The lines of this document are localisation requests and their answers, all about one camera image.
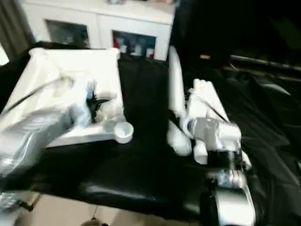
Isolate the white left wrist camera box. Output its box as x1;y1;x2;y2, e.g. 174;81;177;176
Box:
67;77;96;129

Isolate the black left wrist camera cable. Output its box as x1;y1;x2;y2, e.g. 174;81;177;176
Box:
3;76;72;113

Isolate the white plastic table top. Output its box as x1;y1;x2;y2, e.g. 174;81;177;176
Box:
0;47;135;148

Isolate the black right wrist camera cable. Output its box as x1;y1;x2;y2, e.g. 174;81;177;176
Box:
204;100;230;123

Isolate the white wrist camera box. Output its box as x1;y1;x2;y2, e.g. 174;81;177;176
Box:
67;77;96;129
187;88;209;128

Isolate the white glass-door cabinet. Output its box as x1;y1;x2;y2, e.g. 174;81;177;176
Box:
22;0;176;61

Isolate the grey curtain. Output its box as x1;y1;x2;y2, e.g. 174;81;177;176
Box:
0;0;36;66

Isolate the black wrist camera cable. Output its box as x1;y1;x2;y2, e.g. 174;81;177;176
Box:
204;100;230;123
3;76;72;113

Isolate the black plastic mat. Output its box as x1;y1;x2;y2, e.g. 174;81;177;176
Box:
0;41;301;226

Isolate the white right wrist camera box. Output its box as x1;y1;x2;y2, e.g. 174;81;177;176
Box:
187;88;209;128

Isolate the dark metal rod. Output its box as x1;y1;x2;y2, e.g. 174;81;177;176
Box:
230;55;301;71

